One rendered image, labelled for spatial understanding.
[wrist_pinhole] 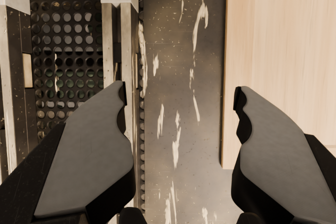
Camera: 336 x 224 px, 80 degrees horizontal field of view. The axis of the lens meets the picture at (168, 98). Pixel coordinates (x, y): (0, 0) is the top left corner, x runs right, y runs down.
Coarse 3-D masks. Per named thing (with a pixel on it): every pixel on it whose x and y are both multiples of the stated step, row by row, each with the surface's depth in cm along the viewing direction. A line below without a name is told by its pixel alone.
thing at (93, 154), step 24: (96, 96) 10; (120, 96) 11; (72, 120) 8; (96, 120) 8; (120, 120) 9; (72, 144) 7; (96, 144) 7; (120, 144) 7; (72, 168) 6; (96, 168) 6; (120, 168) 6; (48, 192) 6; (72, 192) 6; (96, 192) 6; (120, 192) 6; (48, 216) 5; (96, 216) 6
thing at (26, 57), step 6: (24, 54) 47; (24, 60) 47; (30, 60) 49; (24, 66) 47; (30, 66) 49; (24, 72) 47; (30, 72) 49; (24, 78) 47; (30, 78) 49; (24, 84) 47; (30, 84) 49
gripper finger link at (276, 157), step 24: (240, 96) 11; (240, 120) 10; (264, 120) 9; (288, 120) 9; (264, 144) 8; (288, 144) 8; (240, 168) 7; (264, 168) 7; (288, 168) 7; (312, 168) 7; (240, 192) 7; (264, 192) 6; (288, 192) 6; (312, 192) 6; (264, 216) 6; (288, 216) 6; (312, 216) 5
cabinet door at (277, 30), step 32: (256, 0) 43; (288, 0) 43; (320, 0) 42; (256, 32) 44; (288, 32) 44; (320, 32) 43; (224, 64) 46; (256, 64) 45; (288, 64) 44; (320, 64) 44; (224, 96) 46; (288, 96) 45; (320, 96) 44; (224, 128) 46; (320, 128) 45; (224, 160) 47
